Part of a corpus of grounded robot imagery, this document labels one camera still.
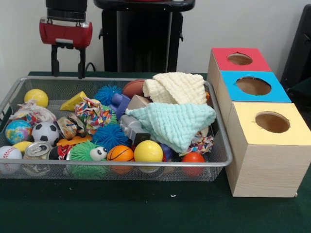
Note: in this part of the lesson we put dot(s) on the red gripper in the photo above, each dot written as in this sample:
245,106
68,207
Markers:
65,34

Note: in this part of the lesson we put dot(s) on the yellow ball with seam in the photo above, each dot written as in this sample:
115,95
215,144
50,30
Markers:
36,97

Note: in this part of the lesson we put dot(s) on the cream waffle cloth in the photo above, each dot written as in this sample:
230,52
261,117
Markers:
179,88

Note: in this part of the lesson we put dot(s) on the mint green waffle cloth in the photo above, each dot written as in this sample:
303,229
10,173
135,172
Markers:
175,123

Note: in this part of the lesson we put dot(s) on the wooden box with three holes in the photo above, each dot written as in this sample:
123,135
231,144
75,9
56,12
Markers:
267,170

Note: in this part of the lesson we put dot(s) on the black and white soccer ball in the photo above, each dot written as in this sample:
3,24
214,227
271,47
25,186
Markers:
45,132

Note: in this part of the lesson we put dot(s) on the globe print ball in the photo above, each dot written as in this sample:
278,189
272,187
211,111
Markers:
18,131

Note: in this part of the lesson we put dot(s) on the green spiky toy with eyes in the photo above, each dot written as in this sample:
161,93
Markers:
79,152

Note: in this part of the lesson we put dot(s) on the silver drink can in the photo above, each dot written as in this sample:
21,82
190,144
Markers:
37,148

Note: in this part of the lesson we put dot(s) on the small orange basketball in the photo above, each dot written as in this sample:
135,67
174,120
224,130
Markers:
120,153

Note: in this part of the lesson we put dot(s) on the white baseball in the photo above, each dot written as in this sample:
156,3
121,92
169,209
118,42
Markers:
9,154

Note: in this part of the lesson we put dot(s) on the smooth yellow ball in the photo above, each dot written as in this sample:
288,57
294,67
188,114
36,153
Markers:
148,151

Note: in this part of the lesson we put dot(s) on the red-orange ball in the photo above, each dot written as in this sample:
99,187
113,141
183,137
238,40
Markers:
193,157

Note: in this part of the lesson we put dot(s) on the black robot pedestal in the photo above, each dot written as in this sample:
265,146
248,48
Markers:
145,36

